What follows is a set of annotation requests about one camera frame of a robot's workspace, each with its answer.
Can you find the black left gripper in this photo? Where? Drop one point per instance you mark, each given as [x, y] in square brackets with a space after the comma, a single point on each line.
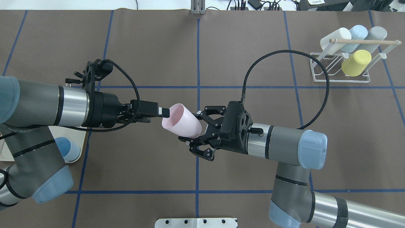
[106, 109]

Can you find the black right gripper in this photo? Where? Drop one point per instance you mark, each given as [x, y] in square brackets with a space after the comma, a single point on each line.
[228, 145]

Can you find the pink plastic cup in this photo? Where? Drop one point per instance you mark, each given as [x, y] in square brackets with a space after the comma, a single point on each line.
[182, 122]

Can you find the yellow plastic cup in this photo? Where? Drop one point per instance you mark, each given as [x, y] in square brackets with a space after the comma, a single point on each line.
[356, 63]

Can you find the light blue plastic cup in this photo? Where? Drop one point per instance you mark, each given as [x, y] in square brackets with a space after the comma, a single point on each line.
[358, 32]

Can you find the grey plastic cup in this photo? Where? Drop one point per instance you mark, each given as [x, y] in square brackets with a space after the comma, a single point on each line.
[375, 33]

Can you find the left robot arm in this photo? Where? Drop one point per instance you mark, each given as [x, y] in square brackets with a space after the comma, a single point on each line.
[29, 108]

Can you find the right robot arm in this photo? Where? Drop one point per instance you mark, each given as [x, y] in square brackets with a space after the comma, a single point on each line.
[364, 164]

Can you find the medium blue plastic cup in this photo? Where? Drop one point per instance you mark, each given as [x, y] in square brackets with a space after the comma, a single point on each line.
[69, 150]

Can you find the cream serving tray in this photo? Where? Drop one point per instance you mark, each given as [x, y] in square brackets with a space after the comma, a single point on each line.
[77, 137]

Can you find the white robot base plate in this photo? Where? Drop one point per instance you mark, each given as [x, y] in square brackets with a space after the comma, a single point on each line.
[196, 223]

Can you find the aluminium frame post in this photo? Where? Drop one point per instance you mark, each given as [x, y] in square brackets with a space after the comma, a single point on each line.
[197, 7]

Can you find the white wire cup rack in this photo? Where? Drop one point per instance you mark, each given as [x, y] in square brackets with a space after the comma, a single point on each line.
[332, 59]

